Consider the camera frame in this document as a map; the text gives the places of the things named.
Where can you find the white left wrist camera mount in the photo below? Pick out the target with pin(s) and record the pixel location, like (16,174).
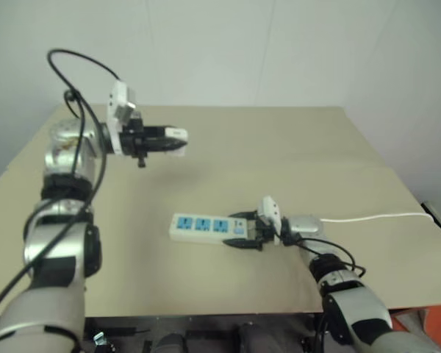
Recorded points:
(117,110)

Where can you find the small blue white clip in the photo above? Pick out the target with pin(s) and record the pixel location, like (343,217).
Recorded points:
(99,339)

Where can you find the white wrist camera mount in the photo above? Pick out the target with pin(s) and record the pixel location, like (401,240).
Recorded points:
(270,207)
(117,110)

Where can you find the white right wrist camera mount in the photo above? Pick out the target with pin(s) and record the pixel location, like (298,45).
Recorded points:
(270,207)

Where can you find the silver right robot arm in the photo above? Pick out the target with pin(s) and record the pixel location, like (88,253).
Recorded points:
(356,305)

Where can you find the white charger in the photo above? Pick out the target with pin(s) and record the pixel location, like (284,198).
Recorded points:
(178,132)

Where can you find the white power strip blue sockets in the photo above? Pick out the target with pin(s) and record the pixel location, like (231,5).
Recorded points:
(202,226)

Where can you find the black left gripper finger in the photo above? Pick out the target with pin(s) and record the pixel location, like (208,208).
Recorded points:
(165,144)
(154,131)

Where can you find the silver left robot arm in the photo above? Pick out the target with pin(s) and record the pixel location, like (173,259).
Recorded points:
(59,253)

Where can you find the black table frame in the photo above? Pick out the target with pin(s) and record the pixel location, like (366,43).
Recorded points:
(206,325)

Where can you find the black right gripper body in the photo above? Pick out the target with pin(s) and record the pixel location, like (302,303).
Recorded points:
(259,229)

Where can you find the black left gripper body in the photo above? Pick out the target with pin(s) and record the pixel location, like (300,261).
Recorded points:
(132,141)

